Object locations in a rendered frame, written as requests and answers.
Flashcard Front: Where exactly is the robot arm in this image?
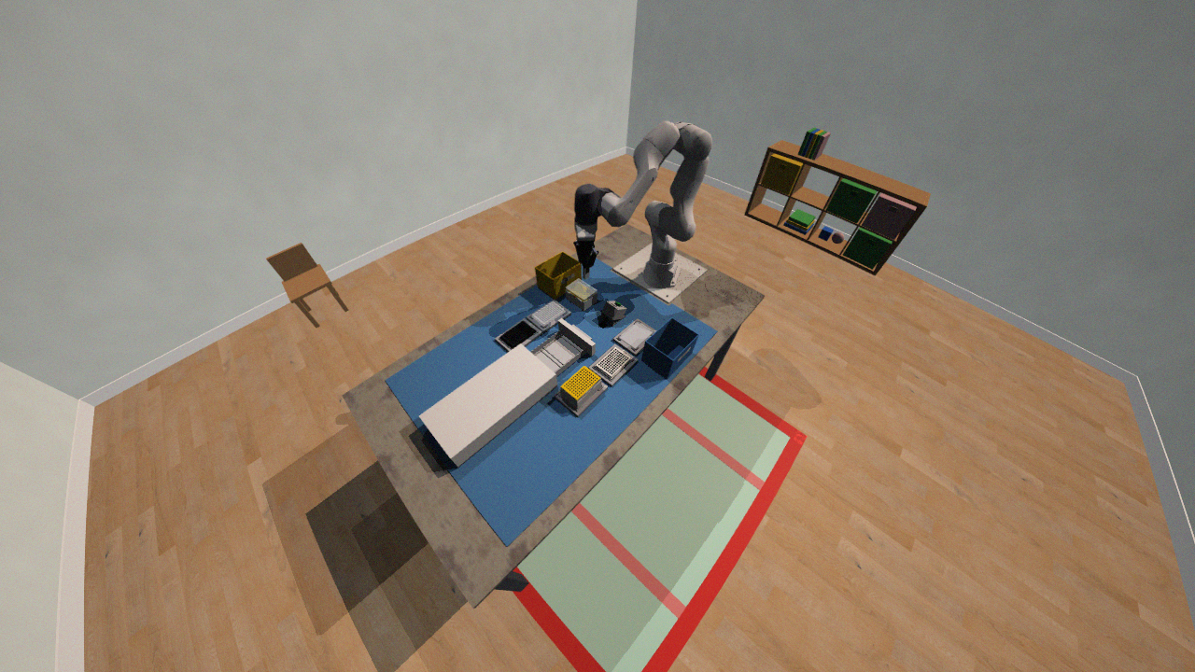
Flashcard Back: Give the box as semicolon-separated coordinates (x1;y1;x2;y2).
574;121;712;288

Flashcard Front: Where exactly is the yellow bin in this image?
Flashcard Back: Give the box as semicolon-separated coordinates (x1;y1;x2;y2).
535;251;582;299

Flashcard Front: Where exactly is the blue bench mat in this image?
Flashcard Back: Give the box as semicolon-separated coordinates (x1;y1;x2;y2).
385;259;718;546

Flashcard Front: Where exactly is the yellow plate with grid of black holes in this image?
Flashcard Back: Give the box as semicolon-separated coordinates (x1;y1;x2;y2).
560;366;602;409

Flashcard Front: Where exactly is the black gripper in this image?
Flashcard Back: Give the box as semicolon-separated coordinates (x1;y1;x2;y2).
572;236;599;279

